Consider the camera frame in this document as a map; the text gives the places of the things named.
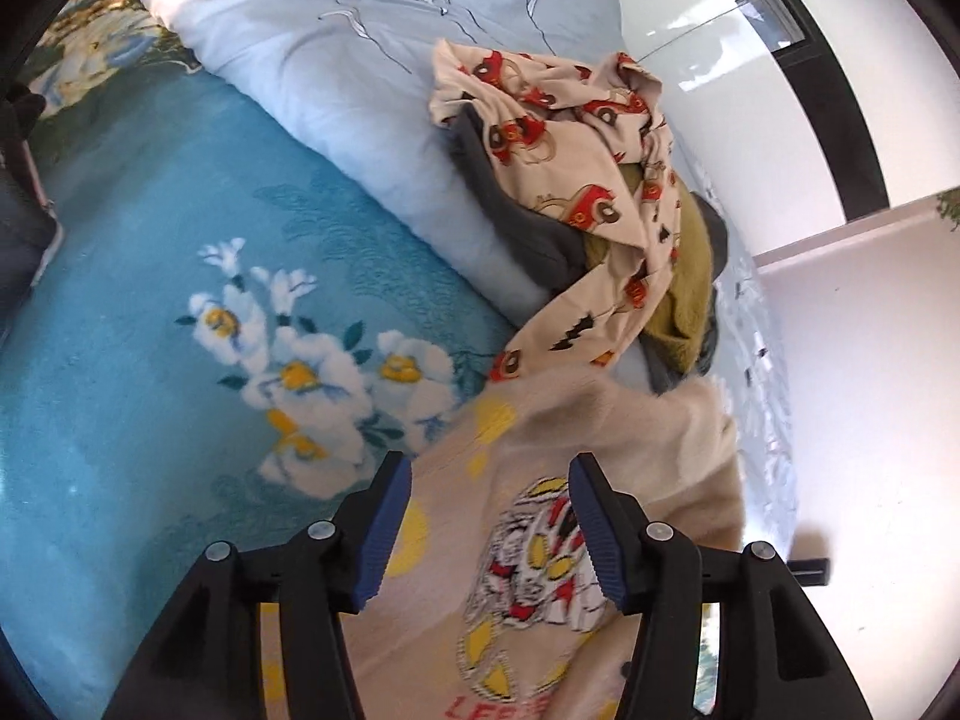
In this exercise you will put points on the beige fluffy printed sweater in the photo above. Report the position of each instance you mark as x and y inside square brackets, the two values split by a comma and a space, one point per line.
[490, 607]

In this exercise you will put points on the teal floral bed blanket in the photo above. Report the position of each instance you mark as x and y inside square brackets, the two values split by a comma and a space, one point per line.
[97, 529]

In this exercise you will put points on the dark grey garment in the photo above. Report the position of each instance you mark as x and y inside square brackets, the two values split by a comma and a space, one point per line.
[525, 225]

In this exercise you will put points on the cream car print pajamas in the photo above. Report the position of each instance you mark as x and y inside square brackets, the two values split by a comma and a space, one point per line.
[587, 149]

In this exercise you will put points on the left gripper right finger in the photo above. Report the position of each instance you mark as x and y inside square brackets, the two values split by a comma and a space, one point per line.
[776, 657]

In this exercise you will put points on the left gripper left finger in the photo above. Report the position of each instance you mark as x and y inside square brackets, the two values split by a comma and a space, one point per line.
[203, 656]

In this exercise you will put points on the light blue floral quilt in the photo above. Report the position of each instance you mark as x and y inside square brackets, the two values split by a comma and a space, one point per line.
[390, 75]

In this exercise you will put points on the olive green knit sweater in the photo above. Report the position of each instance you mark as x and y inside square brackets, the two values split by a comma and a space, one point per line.
[650, 272]

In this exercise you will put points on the white and black wardrobe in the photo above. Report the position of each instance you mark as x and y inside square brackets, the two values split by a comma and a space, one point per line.
[805, 115]

